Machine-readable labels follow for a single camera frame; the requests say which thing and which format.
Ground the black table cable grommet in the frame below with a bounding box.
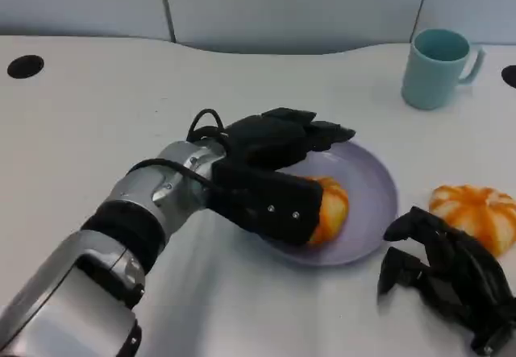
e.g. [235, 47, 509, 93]
[501, 64, 516, 89]
[6, 54, 46, 80]

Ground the black forearm cable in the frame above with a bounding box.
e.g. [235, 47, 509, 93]
[127, 158, 221, 191]

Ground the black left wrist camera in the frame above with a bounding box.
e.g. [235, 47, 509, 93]
[206, 158, 324, 247]

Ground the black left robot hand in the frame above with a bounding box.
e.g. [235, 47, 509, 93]
[223, 107, 357, 172]

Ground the pale green mug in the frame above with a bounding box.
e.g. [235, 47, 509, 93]
[400, 28, 486, 111]

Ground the orange and white bread roll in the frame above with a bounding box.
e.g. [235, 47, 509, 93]
[427, 184, 516, 258]
[303, 176, 350, 247]

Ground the grey partition panel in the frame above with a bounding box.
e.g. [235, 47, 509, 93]
[0, 0, 177, 44]
[410, 0, 516, 47]
[160, 0, 433, 56]

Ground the black looped wrist cable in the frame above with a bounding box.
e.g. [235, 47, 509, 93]
[186, 108, 229, 145]

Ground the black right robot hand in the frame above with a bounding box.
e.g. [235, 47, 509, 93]
[377, 205, 516, 356]

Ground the lilac plate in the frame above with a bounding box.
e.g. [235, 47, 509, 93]
[252, 137, 400, 268]

